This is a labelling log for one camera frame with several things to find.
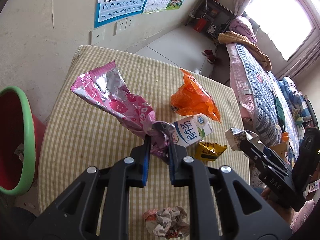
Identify small pink foil wrapper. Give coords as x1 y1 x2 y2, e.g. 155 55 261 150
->
71 61 174 163

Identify green red trash bin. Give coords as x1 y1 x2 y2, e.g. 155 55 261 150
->
1 86 46 196

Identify bed with plaid quilt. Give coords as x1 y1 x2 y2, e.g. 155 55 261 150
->
226 43 300 160

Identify crumpled paper ball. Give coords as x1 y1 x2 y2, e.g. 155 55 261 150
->
142 206 190 239

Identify small yellow snack packet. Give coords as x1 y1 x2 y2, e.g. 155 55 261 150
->
195 141 227 161

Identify checkered yellow tablecloth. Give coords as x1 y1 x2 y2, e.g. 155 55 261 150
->
37 46 250 239

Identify white blue milk carton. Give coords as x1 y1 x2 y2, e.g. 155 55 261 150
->
172 114 213 147

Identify orange plastic snack bag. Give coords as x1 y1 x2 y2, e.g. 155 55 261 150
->
170 68 221 122

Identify red slippers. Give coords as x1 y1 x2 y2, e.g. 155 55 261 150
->
202 50 216 64

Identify tan blanket on bed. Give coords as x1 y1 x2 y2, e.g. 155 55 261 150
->
218 31 272 71

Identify dark shelf unit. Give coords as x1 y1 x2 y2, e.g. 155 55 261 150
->
184 0 237 43

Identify white wall switch plate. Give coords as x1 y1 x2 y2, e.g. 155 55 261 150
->
90 27 105 46

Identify white wall socket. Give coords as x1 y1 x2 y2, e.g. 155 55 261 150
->
114 18 135 35

